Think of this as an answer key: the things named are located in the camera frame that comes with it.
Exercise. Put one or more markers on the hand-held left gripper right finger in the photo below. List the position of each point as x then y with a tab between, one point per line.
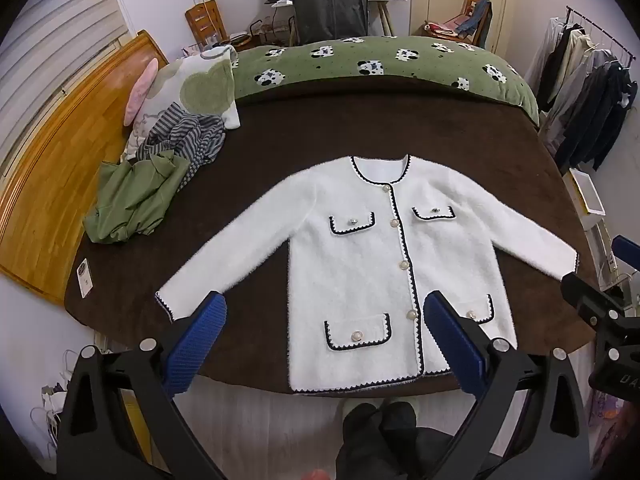
452	345

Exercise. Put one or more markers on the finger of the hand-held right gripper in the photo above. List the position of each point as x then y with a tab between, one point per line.
590	300
627	252

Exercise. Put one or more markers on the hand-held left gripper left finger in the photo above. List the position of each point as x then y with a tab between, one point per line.
200	340

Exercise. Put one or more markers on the white fluffy cardigan black trim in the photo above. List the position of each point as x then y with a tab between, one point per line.
350	270

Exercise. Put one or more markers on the metal clothes rack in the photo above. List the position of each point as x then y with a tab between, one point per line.
602	30

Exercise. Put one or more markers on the purple printed bag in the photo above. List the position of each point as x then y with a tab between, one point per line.
612	425

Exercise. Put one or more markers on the white plastic box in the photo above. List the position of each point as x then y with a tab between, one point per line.
589	192

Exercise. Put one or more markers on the person's dark trousers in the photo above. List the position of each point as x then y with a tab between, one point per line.
395	435

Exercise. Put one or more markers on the white phone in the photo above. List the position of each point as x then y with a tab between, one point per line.
84	277

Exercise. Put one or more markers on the dark grey hanging coat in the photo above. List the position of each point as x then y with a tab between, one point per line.
597	110

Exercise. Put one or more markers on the green garment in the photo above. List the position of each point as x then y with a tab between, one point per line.
130	195

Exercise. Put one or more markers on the beige hanging coat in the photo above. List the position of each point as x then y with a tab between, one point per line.
575	67

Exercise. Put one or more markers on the black hanging coat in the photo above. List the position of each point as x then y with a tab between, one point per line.
554	67

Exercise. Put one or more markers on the grey striped garment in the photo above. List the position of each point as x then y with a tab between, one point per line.
185	132

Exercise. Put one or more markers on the white hanging shirt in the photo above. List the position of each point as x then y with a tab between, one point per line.
542	55

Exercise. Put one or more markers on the brown bed blanket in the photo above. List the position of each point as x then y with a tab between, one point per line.
280	130

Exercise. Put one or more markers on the wooden headboard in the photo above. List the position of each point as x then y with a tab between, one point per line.
55	160

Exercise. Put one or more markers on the pink pillow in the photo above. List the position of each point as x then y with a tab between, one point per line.
140	92

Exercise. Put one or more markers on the white pillow green heart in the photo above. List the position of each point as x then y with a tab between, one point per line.
200	85

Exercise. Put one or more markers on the green panda print blanket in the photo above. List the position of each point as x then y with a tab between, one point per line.
425	67

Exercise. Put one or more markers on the blue jeans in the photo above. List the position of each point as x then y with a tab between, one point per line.
479	16

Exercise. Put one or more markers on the red cloth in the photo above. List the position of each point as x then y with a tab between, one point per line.
442	26

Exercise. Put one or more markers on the wooden folding chair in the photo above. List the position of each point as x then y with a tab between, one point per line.
204	22

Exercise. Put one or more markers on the white window blind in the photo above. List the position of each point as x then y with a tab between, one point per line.
55	45

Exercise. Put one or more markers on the black office chair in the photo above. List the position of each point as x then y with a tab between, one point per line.
327	10

